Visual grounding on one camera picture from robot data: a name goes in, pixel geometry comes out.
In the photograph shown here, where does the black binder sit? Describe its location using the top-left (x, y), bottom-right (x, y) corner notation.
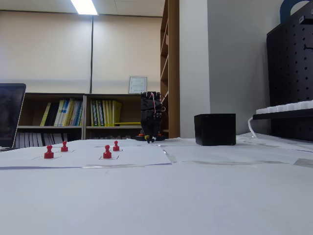
top-left (46, 102), bottom-right (60, 127)

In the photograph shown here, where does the black pegboard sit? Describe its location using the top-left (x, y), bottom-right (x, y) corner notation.
top-left (266, 2), bottom-right (313, 142)

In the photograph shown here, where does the tall wooden bookshelf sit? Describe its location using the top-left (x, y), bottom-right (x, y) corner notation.
top-left (160, 0), bottom-right (180, 139)

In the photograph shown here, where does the blue curved object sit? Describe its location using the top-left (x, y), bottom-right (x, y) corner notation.
top-left (279, 0), bottom-right (313, 24)

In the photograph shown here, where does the ceiling light panel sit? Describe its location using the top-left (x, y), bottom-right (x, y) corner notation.
top-left (70, 0), bottom-right (99, 16)

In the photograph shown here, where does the white power cable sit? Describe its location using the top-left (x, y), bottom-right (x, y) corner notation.
top-left (247, 117), bottom-right (260, 139)

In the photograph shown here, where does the grey wall conduit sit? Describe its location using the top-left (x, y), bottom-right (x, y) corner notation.
top-left (89, 15), bottom-right (94, 94)

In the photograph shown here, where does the yellow binder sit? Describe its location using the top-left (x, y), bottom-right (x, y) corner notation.
top-left (112, 100), bottom-right (122, 127)

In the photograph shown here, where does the dark laptop screen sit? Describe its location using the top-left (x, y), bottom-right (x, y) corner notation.
top-left (0, 83), bottom-right (26, 150)

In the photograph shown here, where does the white power strip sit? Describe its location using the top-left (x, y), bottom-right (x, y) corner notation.
top-left (255, 99), bottom-right (313, 115)

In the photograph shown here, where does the black square bin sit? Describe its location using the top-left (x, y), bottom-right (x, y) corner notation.
top-left (194, 113), bottom-right (237, 146)

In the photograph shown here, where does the white paper with drawn squares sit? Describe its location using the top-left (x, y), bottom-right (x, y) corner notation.
top-left (0, 139), bottom-right (173, 170)

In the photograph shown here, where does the low wooden bookshelf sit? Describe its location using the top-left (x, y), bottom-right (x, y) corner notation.
top-left (15, 92), bottom-right (86, 149)
top-left (84, 93), bottom-right (145, 141)

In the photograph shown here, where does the framed white certificate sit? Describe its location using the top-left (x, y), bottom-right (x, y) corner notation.
top-left (128, 76), bottom-right (148, 94)

